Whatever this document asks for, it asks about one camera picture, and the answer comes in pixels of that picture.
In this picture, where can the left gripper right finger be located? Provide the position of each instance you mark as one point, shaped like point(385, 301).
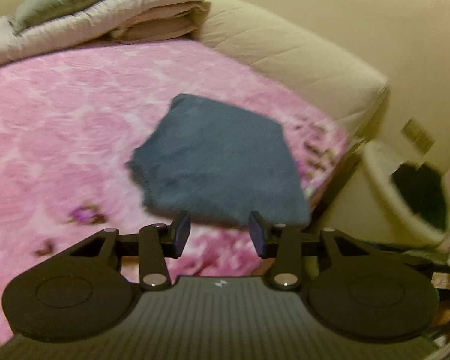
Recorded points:
point(261, 235)

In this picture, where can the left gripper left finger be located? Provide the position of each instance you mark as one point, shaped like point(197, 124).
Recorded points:
point(177, 234)

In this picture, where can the blue denim jeans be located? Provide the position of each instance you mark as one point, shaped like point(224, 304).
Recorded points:
point(219, 162)

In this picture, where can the white laundry basket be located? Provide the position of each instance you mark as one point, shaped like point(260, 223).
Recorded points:
point(387, 216)

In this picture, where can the pink floral fleece blanket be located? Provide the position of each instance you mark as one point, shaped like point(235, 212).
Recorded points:
point(69, 122)

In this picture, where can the beige mattress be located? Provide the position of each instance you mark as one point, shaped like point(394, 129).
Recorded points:
point(336, 81)

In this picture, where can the beige folded quilt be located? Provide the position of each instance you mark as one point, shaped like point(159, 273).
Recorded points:
point(162, 23)

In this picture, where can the white crinkled duvet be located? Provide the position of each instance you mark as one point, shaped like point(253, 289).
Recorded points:
point(72, 30)

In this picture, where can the grey pillow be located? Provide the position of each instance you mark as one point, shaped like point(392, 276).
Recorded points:
point(35, 12)

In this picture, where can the wall socket plate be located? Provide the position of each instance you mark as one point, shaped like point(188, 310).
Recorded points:
point(419, 137)

